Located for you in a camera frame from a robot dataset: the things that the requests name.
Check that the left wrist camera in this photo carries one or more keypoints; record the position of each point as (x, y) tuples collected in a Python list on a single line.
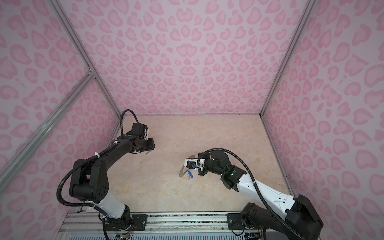
[(143, 132)]

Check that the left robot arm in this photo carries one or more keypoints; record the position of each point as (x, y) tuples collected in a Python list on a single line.
[(90, 182)]

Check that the metal perforated ring disc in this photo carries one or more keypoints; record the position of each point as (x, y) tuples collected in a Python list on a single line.
[(184, 171)]

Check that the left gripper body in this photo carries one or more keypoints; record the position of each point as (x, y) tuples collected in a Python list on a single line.
[(149, 144)]

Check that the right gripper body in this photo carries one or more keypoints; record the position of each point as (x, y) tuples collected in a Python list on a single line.
[(204, 172)]

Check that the diagonal aluminium frame bar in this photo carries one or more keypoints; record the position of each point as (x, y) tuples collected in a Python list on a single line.
[(20, 159)]

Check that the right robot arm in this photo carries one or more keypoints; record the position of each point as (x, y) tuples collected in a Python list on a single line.
[(295, 217)]

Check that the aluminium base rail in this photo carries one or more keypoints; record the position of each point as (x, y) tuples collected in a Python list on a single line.
[(167, 226)]

